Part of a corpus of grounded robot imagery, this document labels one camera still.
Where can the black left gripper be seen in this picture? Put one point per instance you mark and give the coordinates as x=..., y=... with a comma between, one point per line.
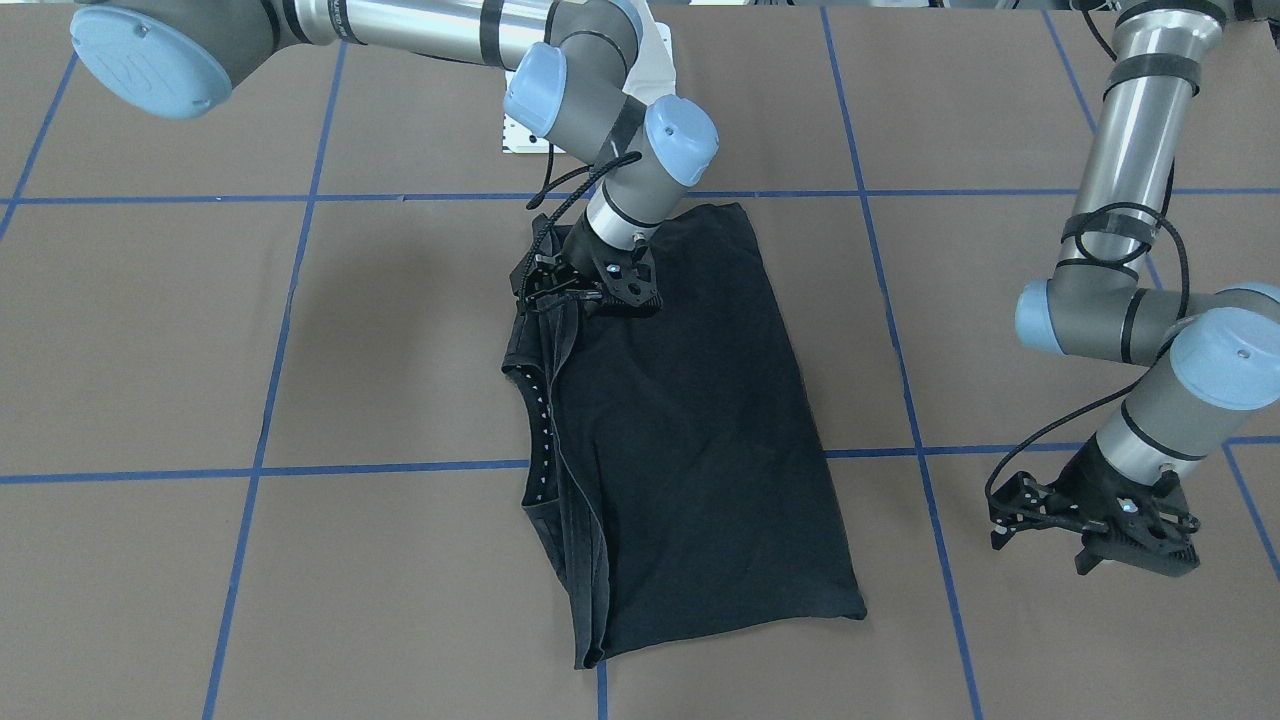
x=1088, y=478

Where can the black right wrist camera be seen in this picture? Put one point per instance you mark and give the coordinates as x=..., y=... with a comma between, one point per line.
x=541, y=283

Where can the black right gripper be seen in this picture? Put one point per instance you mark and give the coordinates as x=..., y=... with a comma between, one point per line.
x=579, y=246

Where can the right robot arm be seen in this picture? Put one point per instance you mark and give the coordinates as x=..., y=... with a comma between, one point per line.
x=179, y=60

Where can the black graphic t-shirt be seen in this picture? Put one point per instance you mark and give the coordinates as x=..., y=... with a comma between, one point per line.
x=676, y=478

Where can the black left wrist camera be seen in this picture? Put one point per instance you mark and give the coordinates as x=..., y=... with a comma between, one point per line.
x=1022, y=503

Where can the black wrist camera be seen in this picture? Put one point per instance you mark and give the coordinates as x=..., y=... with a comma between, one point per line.
x=541, y=283
x=1022, y=503

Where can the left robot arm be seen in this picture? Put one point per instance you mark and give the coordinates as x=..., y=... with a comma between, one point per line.
x=1209, y=359

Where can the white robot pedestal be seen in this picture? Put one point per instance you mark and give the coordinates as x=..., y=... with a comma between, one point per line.
x=569, y=88

